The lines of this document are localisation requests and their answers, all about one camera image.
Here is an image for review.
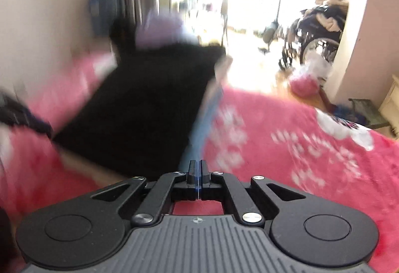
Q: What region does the wheelchair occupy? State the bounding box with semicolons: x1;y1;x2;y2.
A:
279;0;350;70

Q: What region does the black smile t-shirt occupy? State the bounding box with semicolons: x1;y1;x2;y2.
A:
51;42;227;182

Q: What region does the pink bag on floor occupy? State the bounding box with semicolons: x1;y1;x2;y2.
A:
289;75;320;98

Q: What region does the pink floral bed blanket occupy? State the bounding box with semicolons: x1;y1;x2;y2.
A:
1;54;398;272

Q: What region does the cream nightstand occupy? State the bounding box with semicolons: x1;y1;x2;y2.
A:
379;75;399;140

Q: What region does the green folding stool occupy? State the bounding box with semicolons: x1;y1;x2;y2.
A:
348;98;390;129

